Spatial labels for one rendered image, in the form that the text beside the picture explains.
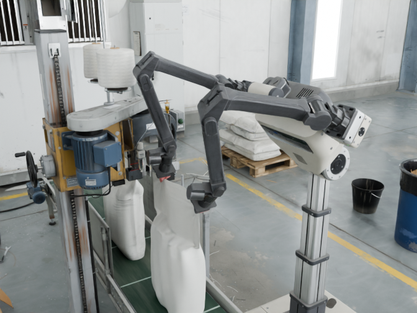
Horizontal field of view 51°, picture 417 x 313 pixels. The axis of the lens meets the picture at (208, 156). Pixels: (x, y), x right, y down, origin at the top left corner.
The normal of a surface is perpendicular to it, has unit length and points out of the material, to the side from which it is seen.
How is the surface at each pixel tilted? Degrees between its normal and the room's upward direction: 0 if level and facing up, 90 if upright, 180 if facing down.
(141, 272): 0
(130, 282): 0
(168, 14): 90
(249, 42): 90
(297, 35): 90
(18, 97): 90
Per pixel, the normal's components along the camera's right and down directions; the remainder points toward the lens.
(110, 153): 0.83, 0.18
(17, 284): 0.00, -0.94
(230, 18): 0.50, 0.28
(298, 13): -0.86, 0.18
